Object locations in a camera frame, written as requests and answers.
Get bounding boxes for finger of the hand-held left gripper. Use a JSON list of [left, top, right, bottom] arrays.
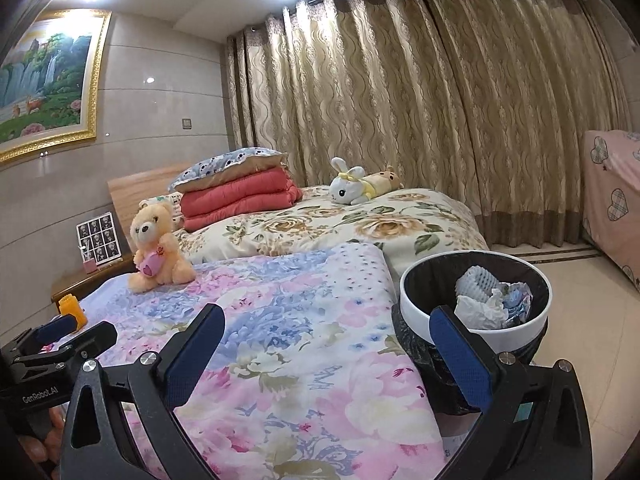
[[0, 314, 85, 356], [10, 321, 118, 368]]

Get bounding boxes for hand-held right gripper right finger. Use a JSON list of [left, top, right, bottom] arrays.
[[428, 305, 593, 480]]

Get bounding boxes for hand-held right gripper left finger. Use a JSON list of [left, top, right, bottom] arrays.
[[59, 302, 227, 480]]

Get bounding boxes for white trash bin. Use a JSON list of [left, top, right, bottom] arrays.
[[398, 252, 553, 356]]

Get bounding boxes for white tissue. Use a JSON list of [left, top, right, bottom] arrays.
[[454, 287, 511, 331]]

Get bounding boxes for white foam fruit net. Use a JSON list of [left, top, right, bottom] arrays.
[[454, 266, 497, 303]]

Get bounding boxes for blue wrapper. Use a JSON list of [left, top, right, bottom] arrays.
[[500, 282, 535, 326]]

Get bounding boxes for person's left hand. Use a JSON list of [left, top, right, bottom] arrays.
[[20, 402, 68, 468]]

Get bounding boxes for yellow foam fruit net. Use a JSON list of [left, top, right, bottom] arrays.
[[58, 294, 89, 333]]

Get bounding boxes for wooden nightstand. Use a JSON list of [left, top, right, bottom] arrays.
[[51, 252, 138, 306]]

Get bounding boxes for pink blue floral blanket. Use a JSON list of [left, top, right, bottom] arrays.
[[45, 242, 451, 480]]

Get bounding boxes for peach teddy bear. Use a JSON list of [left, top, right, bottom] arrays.
[[127, 202, 197, 293]]

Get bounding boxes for wooden headboard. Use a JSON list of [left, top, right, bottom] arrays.
[[107, 162, 191, 256]]

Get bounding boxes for cartoon print pillow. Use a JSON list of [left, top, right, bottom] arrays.
[[137, 192, 183, 231]]

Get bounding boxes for red folded quilt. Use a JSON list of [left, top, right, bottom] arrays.
[[179, 166, 303, 233]]

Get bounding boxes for beige floral quilt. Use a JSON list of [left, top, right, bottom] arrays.
[[172, 185, 491, 281]]

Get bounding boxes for blue patterned pillow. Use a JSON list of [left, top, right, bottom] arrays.
[[167, 146, 290, 193]]

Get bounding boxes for white bunny plush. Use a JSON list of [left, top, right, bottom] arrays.
[[328, 156, 373, 206]]

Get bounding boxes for pink heart print cloth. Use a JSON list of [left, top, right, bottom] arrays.
[[581, 130, 640, 293]]

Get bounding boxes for gold framed landscape painting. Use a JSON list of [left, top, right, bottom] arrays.
[[0, 8, 112, 163]]

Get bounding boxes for beige patterned curtain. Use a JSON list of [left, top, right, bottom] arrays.
[[224, 0, 633, 251]]

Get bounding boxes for photo grid frame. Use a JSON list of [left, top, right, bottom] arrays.
[[76, 213, 124, 267]]

